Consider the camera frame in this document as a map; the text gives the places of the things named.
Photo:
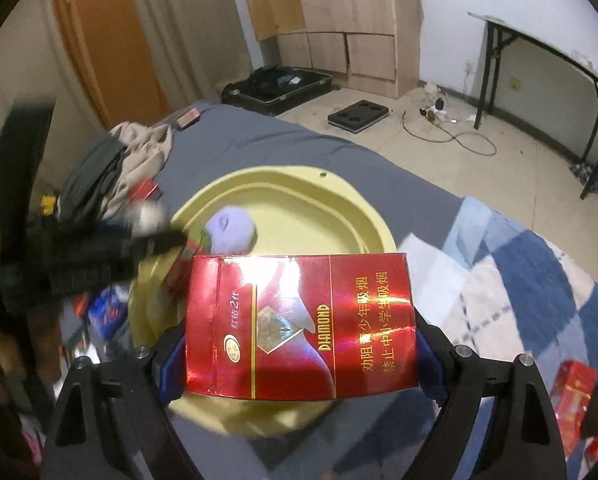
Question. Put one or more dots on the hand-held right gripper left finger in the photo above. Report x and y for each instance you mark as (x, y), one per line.
(171, 366)

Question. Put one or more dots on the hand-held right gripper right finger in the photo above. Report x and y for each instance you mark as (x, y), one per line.
(427, 362)

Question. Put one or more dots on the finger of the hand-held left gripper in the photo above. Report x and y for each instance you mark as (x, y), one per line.
(159, 239)

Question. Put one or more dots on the pale purple foam piece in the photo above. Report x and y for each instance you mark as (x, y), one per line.
(231, 230)

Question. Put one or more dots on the red cigarette carton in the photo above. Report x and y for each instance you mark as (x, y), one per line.
(279, 320)

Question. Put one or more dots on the yellow plastic basin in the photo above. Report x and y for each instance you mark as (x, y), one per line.
(299, 210)

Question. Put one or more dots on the glittery red carton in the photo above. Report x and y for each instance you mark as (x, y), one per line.
(571, 395)

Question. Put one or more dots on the yellow black tool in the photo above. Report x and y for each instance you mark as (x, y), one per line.
(46, 205)

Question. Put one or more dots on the blue packet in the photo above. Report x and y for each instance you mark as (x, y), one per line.
(106, 310)

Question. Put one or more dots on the beige clothes pile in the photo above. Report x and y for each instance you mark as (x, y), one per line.
(144, 147)

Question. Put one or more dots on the blue white checked blanket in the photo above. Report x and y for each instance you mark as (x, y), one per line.
(504, 285)

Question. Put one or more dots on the small dark red box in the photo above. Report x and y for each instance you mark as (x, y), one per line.
(188, 117)

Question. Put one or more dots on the black open suitcase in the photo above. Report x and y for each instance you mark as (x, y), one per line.
(279, 85)

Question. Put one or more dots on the orange wooden door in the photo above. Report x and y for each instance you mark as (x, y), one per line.
(109, 35)

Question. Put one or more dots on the beige curtain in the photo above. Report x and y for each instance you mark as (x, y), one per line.
(189, 25)

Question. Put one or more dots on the black foam tray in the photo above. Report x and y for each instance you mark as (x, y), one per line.
(351, 119)

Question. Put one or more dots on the white power strip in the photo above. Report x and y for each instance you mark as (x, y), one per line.
(446, 119)

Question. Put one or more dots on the wooden cabinet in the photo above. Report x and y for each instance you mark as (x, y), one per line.
(349, 0)

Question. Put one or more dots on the black folding table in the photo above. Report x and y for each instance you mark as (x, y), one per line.
(539, 40)

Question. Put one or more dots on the beige wall socket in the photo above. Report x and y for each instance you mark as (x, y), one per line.
(515, 84)

